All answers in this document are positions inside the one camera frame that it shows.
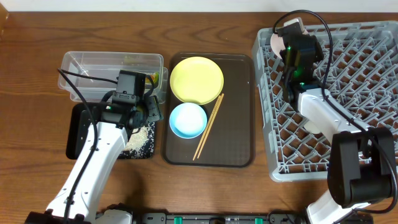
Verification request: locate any green snack wrapper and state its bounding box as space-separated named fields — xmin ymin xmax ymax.
xmin=148 ymin=72 xmax=160 ymax=84

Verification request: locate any black tray bin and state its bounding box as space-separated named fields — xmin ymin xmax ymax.
xmin=65 ymin=102 xmax=157 ymax=161

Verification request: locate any clear plastic bin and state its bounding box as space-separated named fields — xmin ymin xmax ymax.
xmin=60 ymin=51 xmax=169 ymax=104

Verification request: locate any white rice pile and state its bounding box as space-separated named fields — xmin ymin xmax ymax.
xmin=118 ymin=123 xmax=156 ymax=159

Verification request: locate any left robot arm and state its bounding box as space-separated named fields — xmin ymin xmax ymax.
xmin=25 ymin=70 xmax=163 ymax=223

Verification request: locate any light blue bowl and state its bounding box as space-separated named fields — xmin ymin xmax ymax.
xmin=169 ymin=103 xmax=208 ymax=139

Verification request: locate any right wooden chopstick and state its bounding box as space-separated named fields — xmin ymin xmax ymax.
xmin=196 ymin=93 xmax=225 ymax=159

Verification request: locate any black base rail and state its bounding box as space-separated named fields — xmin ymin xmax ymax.
xmin=95 ymin=203 xmax=307 ymax=224

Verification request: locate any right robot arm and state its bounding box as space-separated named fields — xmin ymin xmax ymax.
xmin=271 ymin=18 xmax=397 ymax=223

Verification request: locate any grey dishwasher rack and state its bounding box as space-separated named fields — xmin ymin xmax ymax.
xmin=252 ymin=21 xmax=397 ymax=182

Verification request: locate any dark brown serving tray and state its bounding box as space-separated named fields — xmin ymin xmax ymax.
xmin=162 ymin=54 xmax=255 ymax=168

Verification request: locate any yellow plate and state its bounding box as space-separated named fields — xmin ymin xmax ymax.
xmin=170 ymin=57 xmax=224 ymax=105

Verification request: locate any wooden chopstick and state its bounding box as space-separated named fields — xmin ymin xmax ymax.
xmin=196 ymin=93 xmax=225 ymax=159
xmin=192 ymin=95 xmax=222 ymax=161

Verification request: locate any left wooden chopstick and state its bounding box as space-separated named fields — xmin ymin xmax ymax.
xmin=192 ymin=95 xmax=222 ymax=161

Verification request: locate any white green cup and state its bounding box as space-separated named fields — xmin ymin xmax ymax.
xmin=303 ymin=120 xmax=321 ymax=134

